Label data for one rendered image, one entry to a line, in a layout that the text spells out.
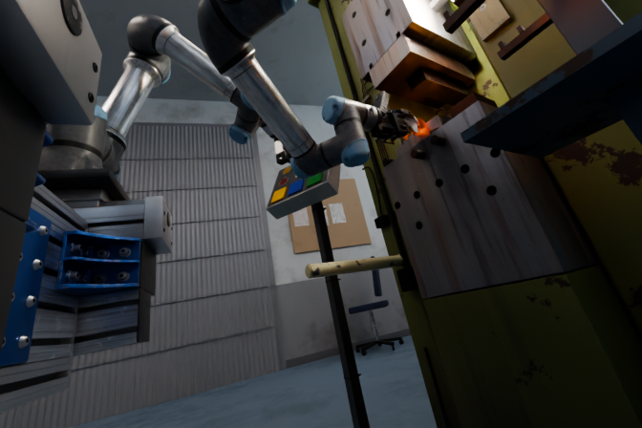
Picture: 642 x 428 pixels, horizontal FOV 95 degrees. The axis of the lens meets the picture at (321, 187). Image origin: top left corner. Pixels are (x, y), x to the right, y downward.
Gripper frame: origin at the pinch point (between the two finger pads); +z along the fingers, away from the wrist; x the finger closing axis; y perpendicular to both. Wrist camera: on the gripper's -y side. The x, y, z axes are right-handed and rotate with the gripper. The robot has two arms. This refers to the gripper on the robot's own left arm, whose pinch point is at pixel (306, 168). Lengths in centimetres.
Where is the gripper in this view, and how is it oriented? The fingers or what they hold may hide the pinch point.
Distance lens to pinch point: 121.6
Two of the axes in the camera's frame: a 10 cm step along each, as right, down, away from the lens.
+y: 1.1, -6.7, 7.4
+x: -8.2, 3.6, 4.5
